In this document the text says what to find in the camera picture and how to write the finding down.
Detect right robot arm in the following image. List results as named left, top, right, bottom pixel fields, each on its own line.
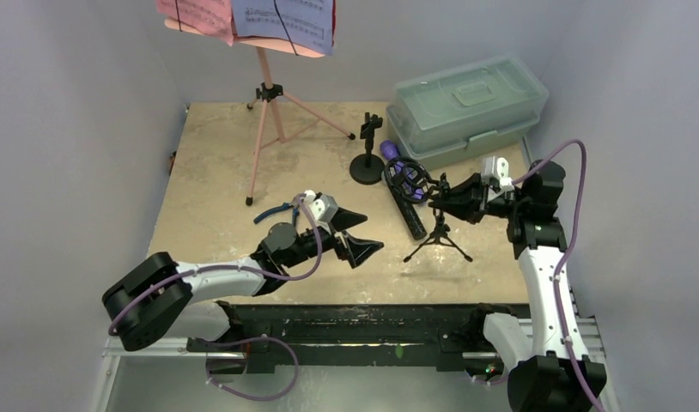
left=430, top=158, right=607, bottom=411

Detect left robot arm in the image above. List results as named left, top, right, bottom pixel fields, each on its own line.
left=101, top=209, right=384, bottom=351

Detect blue sheet music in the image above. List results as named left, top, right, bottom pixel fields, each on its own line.
left=231, top=0, right=336, bottom=55

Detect translucent plastic storage box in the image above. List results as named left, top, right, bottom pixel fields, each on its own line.
left=386, top=55, right=549, bottom=170

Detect pink music stand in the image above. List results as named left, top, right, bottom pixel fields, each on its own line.
left=164, top=16, right=357, bottom=207

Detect black round-base mic stand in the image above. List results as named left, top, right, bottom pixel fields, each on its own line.
left=349, top=112, right=385, bottom=185

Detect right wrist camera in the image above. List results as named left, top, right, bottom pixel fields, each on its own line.
left=481, top=155, right=514, bottom=202

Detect black tripod mic stand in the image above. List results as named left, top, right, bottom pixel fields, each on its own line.
left=403, top=160, right=474, bottom=264

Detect blue-handled pliers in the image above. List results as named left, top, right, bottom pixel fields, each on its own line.
left=252, top=196, right=303, bottom=227

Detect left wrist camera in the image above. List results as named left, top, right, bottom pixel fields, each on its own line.
left=302, top=190, right=338, bottom=233

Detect purple microphone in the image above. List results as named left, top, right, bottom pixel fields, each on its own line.
left=380, top=140, right=427, bottom=204

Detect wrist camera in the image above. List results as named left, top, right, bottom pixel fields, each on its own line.
left=302, top=190, right=338, bottom=233
left=481, top=155, right=514, bottom=202

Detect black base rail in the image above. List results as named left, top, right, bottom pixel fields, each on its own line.
left=175, top=301, right=531, bottom=376

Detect silver condenser microphone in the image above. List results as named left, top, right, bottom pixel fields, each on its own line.
left=386, top=176, right=427, bottom=240

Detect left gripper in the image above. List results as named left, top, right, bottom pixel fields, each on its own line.
left=283, top=207, right=382, bottom=269

